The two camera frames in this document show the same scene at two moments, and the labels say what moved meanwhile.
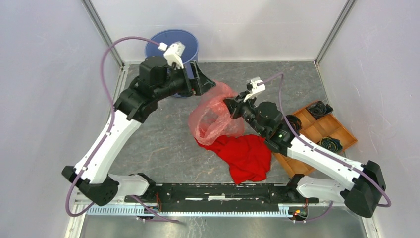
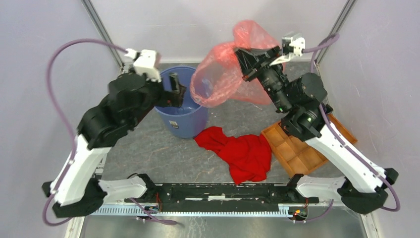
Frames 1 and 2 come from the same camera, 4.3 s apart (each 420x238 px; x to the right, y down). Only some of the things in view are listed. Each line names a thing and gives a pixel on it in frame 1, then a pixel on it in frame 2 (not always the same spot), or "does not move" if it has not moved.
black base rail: x=265 y=197 does not move
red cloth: x=249 y=156 does not move
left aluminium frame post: x=92 y=11 does not move
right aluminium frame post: x=345 y=11 does not move
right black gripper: x=235 y=107 -> x=249 y=62
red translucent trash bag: x=211 y=119 -> x=217 y=75
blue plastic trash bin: x=169 y=36 -> x=190 y=120
